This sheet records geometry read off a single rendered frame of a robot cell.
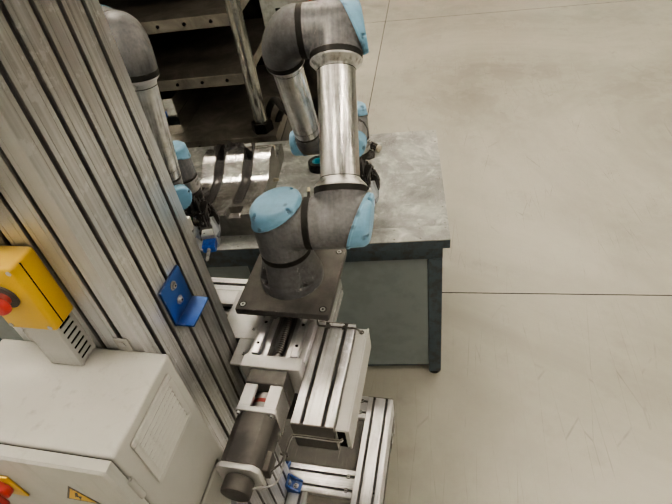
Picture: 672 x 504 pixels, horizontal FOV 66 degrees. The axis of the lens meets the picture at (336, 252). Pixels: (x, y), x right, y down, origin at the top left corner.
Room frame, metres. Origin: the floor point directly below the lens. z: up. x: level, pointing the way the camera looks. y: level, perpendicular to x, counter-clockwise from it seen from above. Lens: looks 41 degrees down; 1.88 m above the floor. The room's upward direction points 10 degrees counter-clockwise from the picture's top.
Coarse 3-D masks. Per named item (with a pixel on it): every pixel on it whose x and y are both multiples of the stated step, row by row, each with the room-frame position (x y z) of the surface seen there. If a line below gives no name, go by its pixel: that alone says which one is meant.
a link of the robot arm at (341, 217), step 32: (320, 0) 1.18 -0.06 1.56; (352, 0) 1.14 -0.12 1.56; (320, 32) 1.11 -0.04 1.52; (352, 32) 1.10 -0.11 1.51; (320, 64) 1.08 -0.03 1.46; (352, 64) 1.08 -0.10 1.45; (320, 96) 1.04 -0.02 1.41; (352, 96) 1.03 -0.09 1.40; (320, 128) 1.00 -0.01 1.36; (352, 128) 0.98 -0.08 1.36; (320, 160) 0.96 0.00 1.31; (352, 160) 0.93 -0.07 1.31; (320, 192) 0.89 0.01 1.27; (352, 192) 0.87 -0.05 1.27; (320, 224) 0.83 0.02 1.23; (352, 224) 0.81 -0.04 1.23
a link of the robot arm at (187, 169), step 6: (174, 144) 1.35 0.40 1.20; (180, 144) 1.35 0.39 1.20; (180, 150) 1.32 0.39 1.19; (186, 150) 1.34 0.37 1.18; (180, 156) 1.32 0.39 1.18; (186, 156) 1.33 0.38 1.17; (180, 162) 1.31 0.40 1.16; (186, 162) 1.32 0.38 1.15; (192, 162) 1.35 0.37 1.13; (180, 168) 1.31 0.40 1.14; (186, 168) 1.32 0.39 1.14; (192, 168) 1.34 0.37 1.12; (186, 174) 1.32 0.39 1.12; (192, 174) 1.33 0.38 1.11; (186, 180) 1.31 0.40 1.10; (192, 180) 1.32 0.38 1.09
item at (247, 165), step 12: (216, 144) 1.78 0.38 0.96; (228, 144) 1.77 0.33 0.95; (240, 144) 1.76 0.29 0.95; (252, 144) 1.76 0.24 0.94; (216, 156) 1.73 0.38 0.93; (252, 156) 1.69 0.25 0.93; (216, 168) 1.68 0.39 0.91; (216, 180) 1.64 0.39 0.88; (216, 192) 1.57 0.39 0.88; (240, 192) 1.54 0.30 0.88
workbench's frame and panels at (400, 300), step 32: (224, 256) 1.34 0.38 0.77; (256, 256) 1.37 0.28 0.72; (352, 256) 1.31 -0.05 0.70; (384, 256) 1.29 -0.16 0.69; (416, 256) 1.27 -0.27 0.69; (352, 288) 1.31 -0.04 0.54; (384, 288) 1.29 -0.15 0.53; (416, 288) 1.27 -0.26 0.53; (0, 320) 1.60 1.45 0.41; (352, 320) 1.32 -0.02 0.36; (384, 320) 1.29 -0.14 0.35; (416, 320) 1.27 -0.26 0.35; (384, 352) 1.30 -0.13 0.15; (416, 352) 1.27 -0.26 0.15
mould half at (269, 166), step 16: (272, 144) 1.75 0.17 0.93; (208, 160) 1.72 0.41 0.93; (240, 160) 1.69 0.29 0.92; (256, 160) 1.67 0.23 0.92; (272, 160) 1.70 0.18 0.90; (208, 176) 1.66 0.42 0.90; (224, 176) 1.64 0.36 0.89; (240, 176) 1.63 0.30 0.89; (256, 176) 1.61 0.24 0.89; (272, 176) 1.65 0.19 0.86; (224, 192) 1.55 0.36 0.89; (256, 192) 1.51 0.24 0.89; (224, 208) 1.44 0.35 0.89; (224, 224) 1.41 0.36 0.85; (240, 224) 1.40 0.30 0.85
